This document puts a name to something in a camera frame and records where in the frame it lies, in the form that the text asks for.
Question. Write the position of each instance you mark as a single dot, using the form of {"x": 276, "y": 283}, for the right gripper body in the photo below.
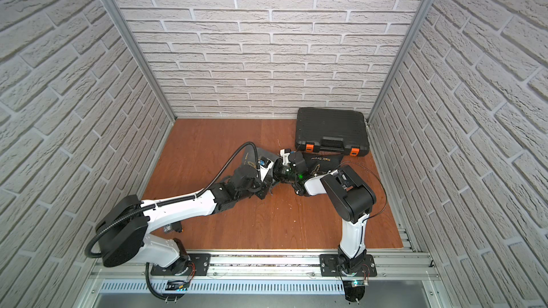
{"x": 282, "y": 173}

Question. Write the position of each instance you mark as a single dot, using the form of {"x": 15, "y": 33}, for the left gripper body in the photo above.
{"x": 265, "y": 182}

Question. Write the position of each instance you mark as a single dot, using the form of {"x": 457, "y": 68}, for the black drawstring bag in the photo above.
{"x": 322, "y": 164}

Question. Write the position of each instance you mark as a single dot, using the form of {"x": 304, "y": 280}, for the grey drawstring bag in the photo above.
{"x": 251, "y": 158}

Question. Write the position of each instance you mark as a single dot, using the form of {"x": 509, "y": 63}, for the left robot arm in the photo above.
{"x": 126, "y": 233}

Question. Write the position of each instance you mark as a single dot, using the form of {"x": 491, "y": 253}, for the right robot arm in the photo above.
{"x": 353, "y": 199}

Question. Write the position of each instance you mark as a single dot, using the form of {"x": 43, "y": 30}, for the black plastic tool case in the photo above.
{"x": 331, "y": 130}

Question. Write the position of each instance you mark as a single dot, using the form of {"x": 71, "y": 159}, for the small black adapter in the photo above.
{"x": 176, "y": 227}

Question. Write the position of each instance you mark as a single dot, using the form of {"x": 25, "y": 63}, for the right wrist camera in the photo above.
{"x": 288, "y": 156}

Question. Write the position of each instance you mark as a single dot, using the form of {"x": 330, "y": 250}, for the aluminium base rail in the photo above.
{"x": 313, "y": 272}

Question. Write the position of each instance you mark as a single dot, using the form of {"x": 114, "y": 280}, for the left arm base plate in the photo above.
{"x": 180, "y": 265}

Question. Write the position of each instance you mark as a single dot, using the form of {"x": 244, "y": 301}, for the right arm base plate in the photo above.
{"x": 332, "y": 265}

